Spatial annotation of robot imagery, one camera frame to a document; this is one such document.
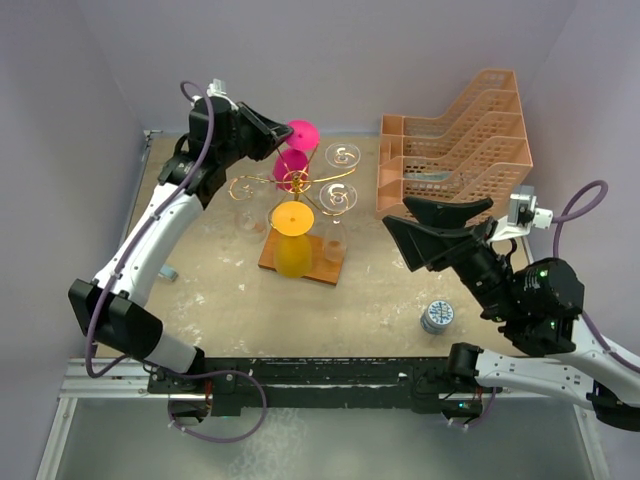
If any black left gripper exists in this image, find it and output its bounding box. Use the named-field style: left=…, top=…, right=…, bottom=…
left=217, top=102, right=293, bottom=168

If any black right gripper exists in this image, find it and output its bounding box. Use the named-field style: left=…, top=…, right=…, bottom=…
left=377, top=195, right=516, bottom=320

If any pink plastic goblet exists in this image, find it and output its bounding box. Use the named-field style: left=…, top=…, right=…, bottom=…
left=272, top=119, right=320, bottom=191

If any clear champagne flute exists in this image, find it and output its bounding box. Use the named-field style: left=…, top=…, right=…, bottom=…
left=325, top=142, right=361, bottom=170

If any clear wine glass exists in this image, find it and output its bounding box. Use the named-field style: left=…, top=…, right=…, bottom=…
left=319, top=182, right=358, bottom=263

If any yellow plastic goblet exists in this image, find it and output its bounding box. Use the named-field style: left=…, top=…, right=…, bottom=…
left=271, top=201, right=315, bottom=278

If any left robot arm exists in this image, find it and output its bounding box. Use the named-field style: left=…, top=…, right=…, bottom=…
left=68, top=95, right=293, bottom=392

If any gold wine glass rack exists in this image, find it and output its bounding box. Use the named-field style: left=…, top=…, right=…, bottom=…
left=228, top=142, right=361, bottom=287

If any blue white patterned tin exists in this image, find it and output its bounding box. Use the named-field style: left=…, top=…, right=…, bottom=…
left=420, top=300, right=455, bottom=335

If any peach plastic file organizer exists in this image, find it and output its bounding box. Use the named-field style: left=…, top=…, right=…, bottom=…
left=375, top=69, right=533, bottom=223

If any small blue object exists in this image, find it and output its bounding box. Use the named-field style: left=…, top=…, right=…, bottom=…
left=158, top=265, right=178, bottom=282

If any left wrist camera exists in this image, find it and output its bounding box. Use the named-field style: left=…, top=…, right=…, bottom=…
left=206, top=78, right=238, bottom=110

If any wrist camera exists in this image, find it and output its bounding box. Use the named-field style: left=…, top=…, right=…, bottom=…
left=489, top=185, right=554, bottom=242
left=206, top=78, right=238, bottom=110

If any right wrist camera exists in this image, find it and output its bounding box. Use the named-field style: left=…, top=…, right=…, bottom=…
left=489, top=185, right=554, bottom=242

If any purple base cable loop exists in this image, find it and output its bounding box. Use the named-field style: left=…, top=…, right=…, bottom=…
left=168, top=369, right=268, bottom=444

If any black base frame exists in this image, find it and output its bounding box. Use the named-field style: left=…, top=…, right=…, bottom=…
left=148, top=357, right=492, bottom=417

